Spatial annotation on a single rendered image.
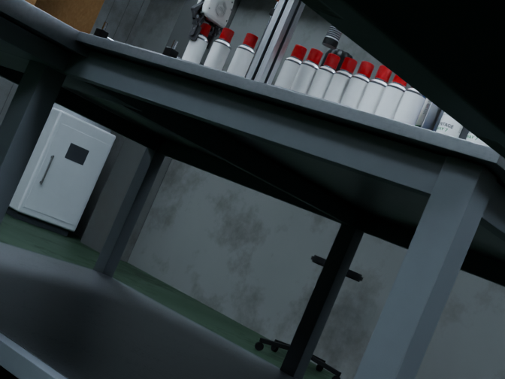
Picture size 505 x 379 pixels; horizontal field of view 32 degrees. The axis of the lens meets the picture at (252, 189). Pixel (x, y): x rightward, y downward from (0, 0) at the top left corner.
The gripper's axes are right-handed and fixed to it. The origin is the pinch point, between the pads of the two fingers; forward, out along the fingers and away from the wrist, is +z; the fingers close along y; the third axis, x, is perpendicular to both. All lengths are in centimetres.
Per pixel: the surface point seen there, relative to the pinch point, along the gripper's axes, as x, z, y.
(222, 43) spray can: -10.7, 0.4, -2.1
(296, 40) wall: 242, -100, 334
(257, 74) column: -39.3, 9.4, -16.9
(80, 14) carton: 21.8, 8.0, -24.1
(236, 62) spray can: -18.7, 4.8, -2.8
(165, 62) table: -60, 22, -65
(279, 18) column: -38.0, -5.5, -16.0
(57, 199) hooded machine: 359, 81, 284
